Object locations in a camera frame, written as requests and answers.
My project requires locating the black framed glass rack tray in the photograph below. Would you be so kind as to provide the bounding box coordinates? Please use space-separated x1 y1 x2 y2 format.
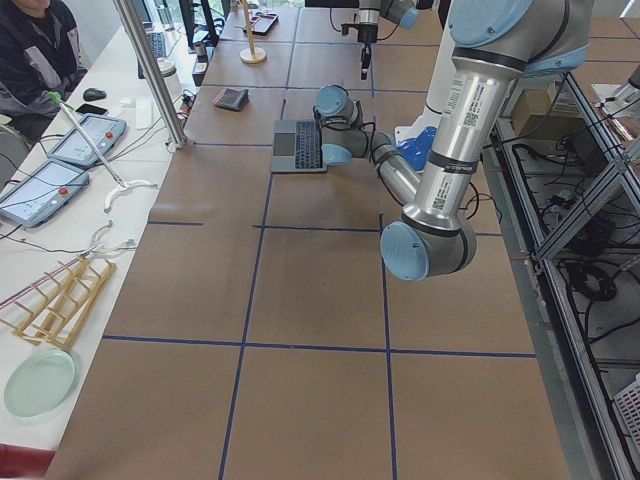
250 13 279 36

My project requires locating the blue desk lamp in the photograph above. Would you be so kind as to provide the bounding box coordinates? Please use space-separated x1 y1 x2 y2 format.
396 126 437 172

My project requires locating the grey folded cloth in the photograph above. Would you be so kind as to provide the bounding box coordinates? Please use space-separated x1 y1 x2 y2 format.
212 88 249 112

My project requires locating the black computer mouse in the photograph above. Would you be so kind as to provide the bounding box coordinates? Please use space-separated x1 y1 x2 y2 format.
83 88 107 101

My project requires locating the metal reach grabber stick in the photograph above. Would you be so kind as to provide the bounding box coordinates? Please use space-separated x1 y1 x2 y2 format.
48 91 159 214

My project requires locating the black smartphone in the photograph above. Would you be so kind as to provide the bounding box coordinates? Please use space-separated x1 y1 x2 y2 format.
75 103 108 115

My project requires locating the grey laptop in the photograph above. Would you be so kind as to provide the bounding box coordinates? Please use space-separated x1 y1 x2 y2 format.
271 120 327 174

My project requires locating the white plastic basket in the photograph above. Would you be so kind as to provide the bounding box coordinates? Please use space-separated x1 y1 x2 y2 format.
614 375 640 447

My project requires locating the teach pendant tablet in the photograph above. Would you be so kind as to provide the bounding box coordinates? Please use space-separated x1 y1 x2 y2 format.
1 159 89 228
46 113 128 169

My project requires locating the pale green plate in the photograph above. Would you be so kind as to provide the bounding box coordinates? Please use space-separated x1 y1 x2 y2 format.
4 349 76 418

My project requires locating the wooden mug tree stand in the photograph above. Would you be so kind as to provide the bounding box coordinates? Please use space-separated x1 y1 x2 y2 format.
238 0 267 65

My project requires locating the seated person dark jacket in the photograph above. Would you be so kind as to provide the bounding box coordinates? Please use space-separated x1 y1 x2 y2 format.
1 0 87 142

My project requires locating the aluminium frame post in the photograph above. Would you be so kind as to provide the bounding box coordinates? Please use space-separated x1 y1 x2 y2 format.
113 0 188 150

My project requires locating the wooden dish rack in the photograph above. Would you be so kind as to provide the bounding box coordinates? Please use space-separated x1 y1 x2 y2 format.
1 257 116 351

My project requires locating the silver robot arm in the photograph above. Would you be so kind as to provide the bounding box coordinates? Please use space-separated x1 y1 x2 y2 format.
314 1 593 281
341 0 418 80

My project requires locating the far teach pendant tablet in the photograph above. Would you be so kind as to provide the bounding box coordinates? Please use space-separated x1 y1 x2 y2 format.
46 113 128 169

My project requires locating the near teach pendant tablet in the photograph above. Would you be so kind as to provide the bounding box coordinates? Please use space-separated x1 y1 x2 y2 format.
1 159 89 228

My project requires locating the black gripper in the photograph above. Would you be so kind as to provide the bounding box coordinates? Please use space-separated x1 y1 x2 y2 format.
341 23 378 80

